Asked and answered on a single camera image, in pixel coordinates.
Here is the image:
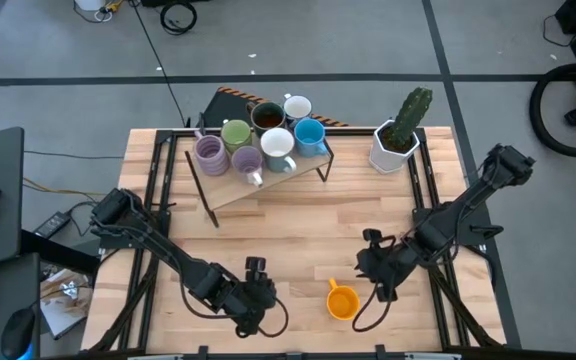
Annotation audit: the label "dark grey mug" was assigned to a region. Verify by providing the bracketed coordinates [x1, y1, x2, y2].
[246, 101, 288, 137]

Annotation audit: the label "wooden shelf black metal legs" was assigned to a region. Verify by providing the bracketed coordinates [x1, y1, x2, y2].
[183, 127, 337, 230]

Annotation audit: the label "black aluminium table frame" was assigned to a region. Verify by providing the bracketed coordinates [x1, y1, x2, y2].
[85, 127, 507, 360]

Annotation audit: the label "yellow mug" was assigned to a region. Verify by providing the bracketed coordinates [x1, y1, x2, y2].
[325, 278, 362, 322]

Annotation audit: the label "orange vacuum cleaner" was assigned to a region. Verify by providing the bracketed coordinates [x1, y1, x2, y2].
[528, 62, 576, 159]

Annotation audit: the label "grey floor cable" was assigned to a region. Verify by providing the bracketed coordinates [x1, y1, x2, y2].
[22, 148, 125, 161]

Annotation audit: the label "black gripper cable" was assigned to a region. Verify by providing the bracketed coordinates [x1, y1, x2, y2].
[351, 277, 400, 334]
[180, 279, 290, 339]

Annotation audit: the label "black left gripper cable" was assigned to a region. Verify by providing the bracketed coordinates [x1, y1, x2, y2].
[180, 279, 290, 339]

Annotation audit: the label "yellow floor cable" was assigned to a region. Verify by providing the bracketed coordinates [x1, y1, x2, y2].
[21, 177, 109, 197]

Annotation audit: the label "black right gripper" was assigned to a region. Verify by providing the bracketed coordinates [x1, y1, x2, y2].
[355, 228, 419, 303]

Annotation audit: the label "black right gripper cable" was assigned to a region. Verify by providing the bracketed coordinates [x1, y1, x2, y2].
[351, 277, 400, 334]

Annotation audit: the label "green ribbed mug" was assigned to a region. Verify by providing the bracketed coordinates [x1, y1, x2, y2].
[220, 118, 254, 154]

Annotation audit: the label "lilac spiral mug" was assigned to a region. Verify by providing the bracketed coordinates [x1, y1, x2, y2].
[191, 130, 230, 177]

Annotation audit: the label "light blue faceted mug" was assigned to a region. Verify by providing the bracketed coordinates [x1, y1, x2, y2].
[292, 117, 329, 159]

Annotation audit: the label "black orange striped mat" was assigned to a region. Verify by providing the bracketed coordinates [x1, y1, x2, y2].
[201, 85, 349, 129]

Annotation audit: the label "black coiled cable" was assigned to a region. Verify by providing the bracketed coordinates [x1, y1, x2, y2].
[159, 0, 199, 36]

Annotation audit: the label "white hexagonal plant pot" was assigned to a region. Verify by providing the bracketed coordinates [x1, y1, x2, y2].
[367, 118, 422, 175]

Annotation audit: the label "cardboard box with papers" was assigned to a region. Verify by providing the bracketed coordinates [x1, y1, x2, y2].
[39, 267, 94, 342]

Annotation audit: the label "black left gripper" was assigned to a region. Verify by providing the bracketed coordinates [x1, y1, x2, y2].
[227, 256, 278, 339]

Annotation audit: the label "black computer mouse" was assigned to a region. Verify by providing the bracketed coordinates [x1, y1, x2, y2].
[0, 306, 37, 360]

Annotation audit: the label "green cactus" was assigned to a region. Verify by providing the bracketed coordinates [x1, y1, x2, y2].
[390, 86, 434, 151]

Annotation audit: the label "white mug front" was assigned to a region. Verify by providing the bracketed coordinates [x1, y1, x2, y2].
[259, 127, 298, 175]

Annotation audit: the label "white mug on rack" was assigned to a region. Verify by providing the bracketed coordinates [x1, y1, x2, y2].
[282, 93, 314, 124]

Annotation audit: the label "black power brick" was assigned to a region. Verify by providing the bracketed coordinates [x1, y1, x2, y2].
[32, 210, 73, 240]

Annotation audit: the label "purple mug white handle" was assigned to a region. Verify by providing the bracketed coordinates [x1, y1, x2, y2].
[230, 145, 265, 189]

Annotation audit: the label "long black floor cable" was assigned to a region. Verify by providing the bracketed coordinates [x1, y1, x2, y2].
[128, 0, 192, 129]

